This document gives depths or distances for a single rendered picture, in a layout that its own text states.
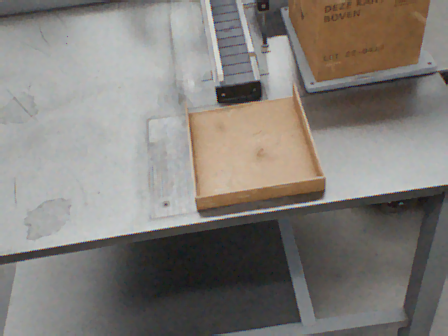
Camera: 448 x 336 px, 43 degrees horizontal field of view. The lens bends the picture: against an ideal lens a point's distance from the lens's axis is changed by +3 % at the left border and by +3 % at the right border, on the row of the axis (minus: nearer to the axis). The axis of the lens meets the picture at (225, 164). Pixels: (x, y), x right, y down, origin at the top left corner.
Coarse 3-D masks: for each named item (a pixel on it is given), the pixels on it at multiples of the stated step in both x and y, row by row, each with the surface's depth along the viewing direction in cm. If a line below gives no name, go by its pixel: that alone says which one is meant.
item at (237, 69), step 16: (224, 0) 156; (224, 16) 150; (224, 32) 145; (240, 32) 144; (224, 48) 140; (240, 48) 139; (224, 64) 136; (240, 64) 135; (224, 80) 131; (240, 80) 131
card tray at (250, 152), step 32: (192, 128) 128; (224, 128) 127; (256, 128) 125; (288, 128) 124; (192, 160) 116; (224, 160) 120; (256, 160) 119; (288, 160) 118; (224, 192) 108; (256, 192) 109; (288, 192) 110
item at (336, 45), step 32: (288, 0) 149; (320, 0) 116; (352, 0) 117; (384, 0) 119; (416, 0) 120; (320, 32) 122; (352, 32) 123; (384, 32) 124; (416, 32) 126; (320, 64) 128; (352, 64) 129; (384, 64) 131
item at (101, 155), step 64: (128, 0) 171; (0, 64) 154; (64, 64) 151; (128, 64) 148; (192, 64) 145; (0, 128) 135; (64, 128) 133; (128, 128) 131; (320, 128) 124; (384, 128) 122; (0, 192) 121; (64, 192) 119; (128, 192) 117; (192, 192) 115; (320, 192) 111; (384, 192) 110; (0, 256) 109
